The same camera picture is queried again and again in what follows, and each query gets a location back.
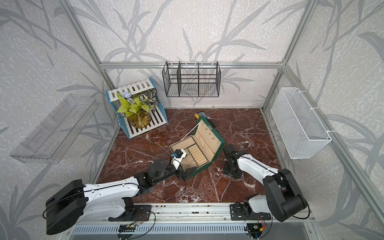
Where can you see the white blue slatted crate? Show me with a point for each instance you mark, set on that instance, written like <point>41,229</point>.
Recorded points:
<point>157,114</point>

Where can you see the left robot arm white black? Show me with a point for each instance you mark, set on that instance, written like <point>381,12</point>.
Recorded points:
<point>112,201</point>

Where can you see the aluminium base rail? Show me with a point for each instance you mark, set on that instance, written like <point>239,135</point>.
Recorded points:
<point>212,221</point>

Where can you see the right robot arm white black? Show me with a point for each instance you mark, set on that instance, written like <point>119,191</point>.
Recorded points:
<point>282,199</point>

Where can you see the green jewelry box beige lining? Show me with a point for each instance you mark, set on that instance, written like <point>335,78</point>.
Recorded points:
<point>203,145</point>

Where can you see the clear acrylic shelf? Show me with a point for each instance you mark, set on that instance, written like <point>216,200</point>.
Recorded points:
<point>52,138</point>

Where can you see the white mesh basket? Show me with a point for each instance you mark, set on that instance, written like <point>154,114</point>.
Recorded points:
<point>301,130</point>

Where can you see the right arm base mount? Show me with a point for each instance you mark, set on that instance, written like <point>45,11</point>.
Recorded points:
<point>243,212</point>

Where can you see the black wire basket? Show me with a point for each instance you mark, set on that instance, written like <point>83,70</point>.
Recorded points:
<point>196,80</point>

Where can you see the yellow handled brush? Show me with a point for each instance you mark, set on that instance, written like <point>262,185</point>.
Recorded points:
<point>204,115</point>

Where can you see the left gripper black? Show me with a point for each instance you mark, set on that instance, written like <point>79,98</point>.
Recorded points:
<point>185,177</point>

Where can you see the potted plant glass vase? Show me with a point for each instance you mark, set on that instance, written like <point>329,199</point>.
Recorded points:
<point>136,108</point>

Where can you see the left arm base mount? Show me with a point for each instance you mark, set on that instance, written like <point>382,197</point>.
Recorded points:
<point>136,213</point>

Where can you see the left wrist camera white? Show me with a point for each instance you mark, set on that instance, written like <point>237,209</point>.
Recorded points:
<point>178,156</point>

